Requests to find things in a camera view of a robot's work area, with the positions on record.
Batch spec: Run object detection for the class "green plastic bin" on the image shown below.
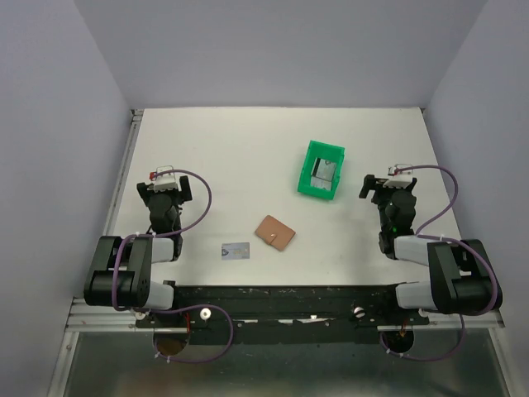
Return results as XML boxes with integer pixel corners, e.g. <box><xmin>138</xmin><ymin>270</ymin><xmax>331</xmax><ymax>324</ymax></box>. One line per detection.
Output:
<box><xmin>298</xmin><ymin>141</ymin><xmax>346</xmax><ymax>200</ymax></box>

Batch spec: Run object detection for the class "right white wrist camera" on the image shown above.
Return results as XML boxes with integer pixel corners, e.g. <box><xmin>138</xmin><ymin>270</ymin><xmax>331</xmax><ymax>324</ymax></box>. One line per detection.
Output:
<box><xmin>384</xmin><ymin>164</ymin><xmax>413</xmax><ymax>189</ymax></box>

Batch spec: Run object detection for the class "purple cable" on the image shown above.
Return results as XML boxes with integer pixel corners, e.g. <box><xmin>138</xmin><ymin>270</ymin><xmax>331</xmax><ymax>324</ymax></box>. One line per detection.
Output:
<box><xmin>379</xmin><ymin>165</ymin><xmax>499</xmax><ymax>361</ymax></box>
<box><xmin>111</xmin><ymin>167</ymin><xmax>235</xmax><ymax>365</ymax></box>

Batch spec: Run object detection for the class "silver VIP credit card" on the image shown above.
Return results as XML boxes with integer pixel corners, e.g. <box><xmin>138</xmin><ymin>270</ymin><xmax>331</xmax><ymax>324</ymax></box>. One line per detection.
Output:
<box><xmin>221</xmin><ymin>242</ymin><xmax>250</xmax><ymax>261</ymax></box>

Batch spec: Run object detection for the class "aluminium extrusion rail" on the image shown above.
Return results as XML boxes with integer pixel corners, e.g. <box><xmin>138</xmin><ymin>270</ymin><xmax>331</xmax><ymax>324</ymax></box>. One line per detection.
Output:
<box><xmin>65</xmin><ymin>299</ymin><xmax>136</xmax><ymax>332</ymax></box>

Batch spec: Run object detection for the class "credit card in bin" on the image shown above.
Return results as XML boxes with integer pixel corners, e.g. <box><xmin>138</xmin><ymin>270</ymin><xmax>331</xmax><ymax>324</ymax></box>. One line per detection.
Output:
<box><xmin>311</xmin><ymin>158</ymin><xmax>337</xmax><ymax>191</ymax></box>

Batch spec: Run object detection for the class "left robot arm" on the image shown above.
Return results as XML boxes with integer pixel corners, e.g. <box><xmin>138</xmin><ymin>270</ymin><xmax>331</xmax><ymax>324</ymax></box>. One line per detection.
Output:
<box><xmin>83</xmin><ymin>175</ymin><xmax>193</xmax><ymax>327</ymax></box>

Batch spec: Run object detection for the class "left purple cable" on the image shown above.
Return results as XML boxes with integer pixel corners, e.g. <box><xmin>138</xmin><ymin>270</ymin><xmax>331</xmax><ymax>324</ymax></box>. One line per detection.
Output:
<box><xmin>111</xmin><ymin>167</ymin><xmax>235</xmax><ymax>365</ymax></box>

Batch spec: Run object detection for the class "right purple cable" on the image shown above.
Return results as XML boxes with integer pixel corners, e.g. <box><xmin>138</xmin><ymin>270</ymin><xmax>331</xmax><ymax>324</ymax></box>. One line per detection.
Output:
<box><xmin>379</xmin><ymin>165</ymin><xmax>499</xmax><ymax>361</ymax></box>

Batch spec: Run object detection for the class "tan leather card holder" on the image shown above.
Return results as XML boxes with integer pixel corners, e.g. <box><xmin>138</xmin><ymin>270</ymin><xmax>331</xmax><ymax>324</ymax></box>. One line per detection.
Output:
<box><xmin>255</xmin><ymin>215</ymin><xmax>296</xmax><ymax>251</ymax></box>

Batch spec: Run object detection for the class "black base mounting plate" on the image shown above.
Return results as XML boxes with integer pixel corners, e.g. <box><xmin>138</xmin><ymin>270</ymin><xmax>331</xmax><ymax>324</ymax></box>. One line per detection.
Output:
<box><xmin>136</xmin><ymin>285</ymin><xmax>429</xmax><ymax>345</ymax></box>

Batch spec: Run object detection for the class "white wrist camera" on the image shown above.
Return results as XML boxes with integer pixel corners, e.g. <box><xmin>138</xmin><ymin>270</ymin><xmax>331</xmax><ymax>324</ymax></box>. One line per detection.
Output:
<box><xmin>150</xmin><ymin>165</ymin><xmax>178</xmax><ymax>193</ymax></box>
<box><xmin>384</xmin><ymin>164</ymin><xmax>413</xmax><ymax>189</ymax></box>

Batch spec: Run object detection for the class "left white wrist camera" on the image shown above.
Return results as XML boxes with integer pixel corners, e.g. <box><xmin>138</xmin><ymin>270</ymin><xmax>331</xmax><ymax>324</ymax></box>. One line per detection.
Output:
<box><xmin>150</xmin><ymin>165</ymin><xmax>178</xmax><ymax>193</ymax></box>

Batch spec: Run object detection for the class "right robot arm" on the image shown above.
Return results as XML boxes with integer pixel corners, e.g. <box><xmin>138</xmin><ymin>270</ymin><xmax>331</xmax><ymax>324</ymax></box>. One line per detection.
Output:
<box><xmin>359</xmin><ymin>175</ymin><xmax>503</xmax><ymax>324</ymax></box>

